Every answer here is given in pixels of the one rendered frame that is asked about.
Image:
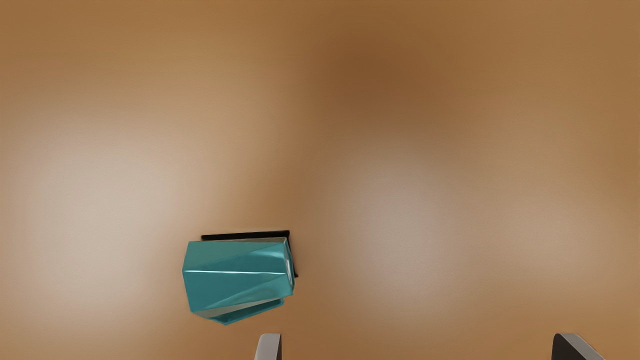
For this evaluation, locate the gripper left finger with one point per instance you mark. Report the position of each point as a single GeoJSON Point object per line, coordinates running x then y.
{"type": "Point", "coordinates": [269, 348]}

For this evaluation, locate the teal faceted mug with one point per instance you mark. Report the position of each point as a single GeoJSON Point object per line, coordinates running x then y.
{"type": "Point", "coordinates": [235, 280]}

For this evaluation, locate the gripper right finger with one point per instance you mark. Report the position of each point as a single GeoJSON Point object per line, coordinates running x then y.
{"type": "Point", "coordinates": [572, 349]}

